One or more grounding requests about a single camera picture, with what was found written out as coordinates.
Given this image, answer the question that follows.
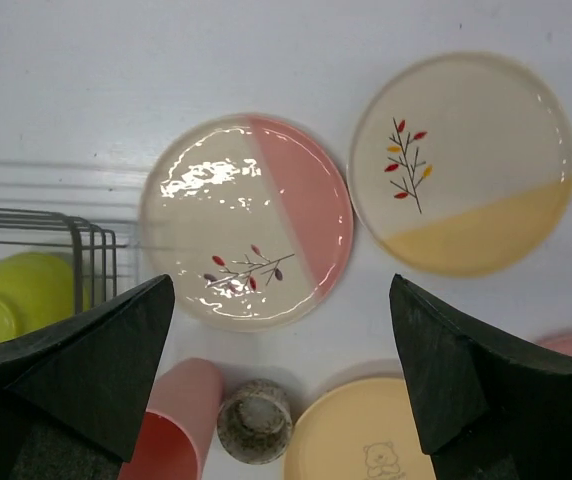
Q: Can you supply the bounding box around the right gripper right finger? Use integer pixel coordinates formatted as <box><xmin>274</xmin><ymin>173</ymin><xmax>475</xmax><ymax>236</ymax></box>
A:
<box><xmin>389</xmin><ymin>275</ymin><xmax>572</xmax><ymax>479</ymax></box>

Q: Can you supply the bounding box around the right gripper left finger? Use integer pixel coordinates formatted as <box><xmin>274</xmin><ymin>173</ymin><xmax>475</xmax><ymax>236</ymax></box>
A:
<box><xmin>0</xmin><ymin>275</ymin><xmax>174</xmax><ymax>479</ymax></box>

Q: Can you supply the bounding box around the yellow cream leaf plate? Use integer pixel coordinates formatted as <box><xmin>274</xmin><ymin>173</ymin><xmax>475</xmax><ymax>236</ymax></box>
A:
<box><xmin>347</xmin><ymin>51</ymin><xmax>572</xmax><ymax>277</ymax></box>

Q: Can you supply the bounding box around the plain yellow bear plate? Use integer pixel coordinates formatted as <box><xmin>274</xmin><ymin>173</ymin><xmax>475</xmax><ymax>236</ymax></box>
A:
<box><xmin>282</xmin><ymin>377</ymin><xmax>435</xmax><ymax>480</ymax></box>

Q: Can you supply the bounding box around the pink cream plate near rack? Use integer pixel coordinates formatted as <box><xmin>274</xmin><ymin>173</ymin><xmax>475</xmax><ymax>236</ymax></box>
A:
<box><xmin>139</xmin><ymin>114</ymin><xmax>354</xmax><ymax>332</ymax></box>

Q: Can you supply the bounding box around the small speckled ceramic cup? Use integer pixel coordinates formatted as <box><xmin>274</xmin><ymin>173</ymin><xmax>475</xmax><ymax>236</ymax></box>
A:
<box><xmin>216</xmin><ymin>379</ymin><xmax>293</xmax><ymax>465</ymax></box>

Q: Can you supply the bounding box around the pink plastic cup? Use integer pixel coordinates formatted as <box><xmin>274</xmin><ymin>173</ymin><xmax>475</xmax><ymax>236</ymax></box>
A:
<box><xmin>118</xmin><ymin>358</ymin><xmax>224</xmax><ymax>480</ymax></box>

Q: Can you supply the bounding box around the lime green bowl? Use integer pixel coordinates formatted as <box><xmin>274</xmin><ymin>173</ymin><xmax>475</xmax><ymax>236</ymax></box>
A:
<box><xmin>0</xmin><ymin>251</ymin><xmax>75</xmax><ymax>343</ymax></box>

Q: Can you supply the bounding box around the black wire dish rack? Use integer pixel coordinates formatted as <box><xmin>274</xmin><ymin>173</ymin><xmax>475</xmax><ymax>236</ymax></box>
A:
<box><xmin>0</xmin><ymin>208</ymin><xmax>129</xmax><ymax>308</ymax></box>

